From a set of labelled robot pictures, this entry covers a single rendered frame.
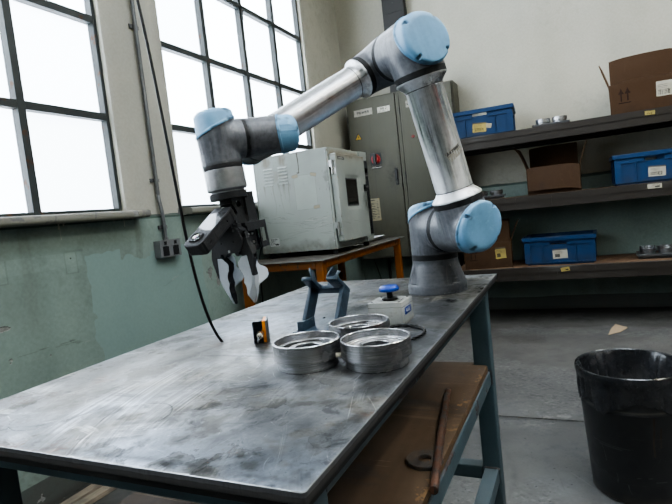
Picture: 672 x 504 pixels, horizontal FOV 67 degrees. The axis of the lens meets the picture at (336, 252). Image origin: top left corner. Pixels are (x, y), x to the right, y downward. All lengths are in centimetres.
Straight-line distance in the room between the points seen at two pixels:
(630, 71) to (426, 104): 323
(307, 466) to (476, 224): 78
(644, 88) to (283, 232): 269
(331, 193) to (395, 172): 170
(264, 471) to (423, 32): 92
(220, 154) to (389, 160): 385
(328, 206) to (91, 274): 137
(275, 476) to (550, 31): 464
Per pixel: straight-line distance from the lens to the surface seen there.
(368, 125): 486
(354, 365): 75
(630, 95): 430
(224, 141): 97
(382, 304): 100
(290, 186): 322
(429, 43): 116
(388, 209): 476
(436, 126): 117
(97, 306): 254
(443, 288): 129
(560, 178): 420
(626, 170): 427
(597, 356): 212
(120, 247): 264
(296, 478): 50
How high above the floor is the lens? 103
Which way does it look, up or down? 4 degrees down
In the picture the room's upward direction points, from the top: 6 degrees counter-clockwise
